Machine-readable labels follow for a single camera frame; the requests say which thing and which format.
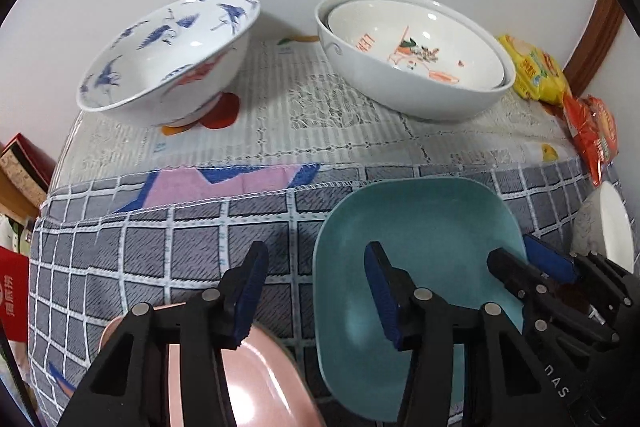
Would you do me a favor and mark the red snack packet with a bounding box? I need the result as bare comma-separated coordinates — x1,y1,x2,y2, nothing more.
562,93,620,188

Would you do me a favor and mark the yellow snack packet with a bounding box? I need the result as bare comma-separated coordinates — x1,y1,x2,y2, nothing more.
496,34,571,104

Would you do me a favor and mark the pink square plate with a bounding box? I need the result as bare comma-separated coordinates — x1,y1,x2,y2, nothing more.
97,302,328,427

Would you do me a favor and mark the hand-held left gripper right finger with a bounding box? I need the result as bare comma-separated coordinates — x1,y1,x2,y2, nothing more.
364,241,576,427

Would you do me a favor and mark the brown wooden door frame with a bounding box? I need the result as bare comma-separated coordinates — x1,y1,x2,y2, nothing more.
562,0,626,98

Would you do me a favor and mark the large plain white bowl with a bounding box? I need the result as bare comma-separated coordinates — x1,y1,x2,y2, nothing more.
315,0,516,122

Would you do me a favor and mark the white bowl with grey pattern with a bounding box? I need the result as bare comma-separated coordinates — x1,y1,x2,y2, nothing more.
570,181,636,273

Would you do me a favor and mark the white bowl with orange print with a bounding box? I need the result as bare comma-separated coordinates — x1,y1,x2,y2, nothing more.
326,1,506,88

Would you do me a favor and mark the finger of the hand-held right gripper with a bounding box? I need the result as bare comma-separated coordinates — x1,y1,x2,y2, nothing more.
487,248,618,345
523,234,640,333

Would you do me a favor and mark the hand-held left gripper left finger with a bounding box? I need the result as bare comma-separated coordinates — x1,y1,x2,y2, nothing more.
57,241,271,427

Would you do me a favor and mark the red paper bag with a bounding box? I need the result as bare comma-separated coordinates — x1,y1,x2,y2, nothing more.
0,246,31,343

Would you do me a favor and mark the thin black bar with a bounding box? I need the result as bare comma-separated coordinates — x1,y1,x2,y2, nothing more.
0,322,41,427

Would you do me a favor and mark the teal square plate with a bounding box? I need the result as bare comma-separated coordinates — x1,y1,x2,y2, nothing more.
312,177,530,423

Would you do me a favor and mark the grey checked cloth with stars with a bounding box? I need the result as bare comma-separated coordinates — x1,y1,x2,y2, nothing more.
27,157,616,427

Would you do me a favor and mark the white bowl with blue birds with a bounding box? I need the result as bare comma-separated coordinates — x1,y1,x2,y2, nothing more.
76,0,262,128

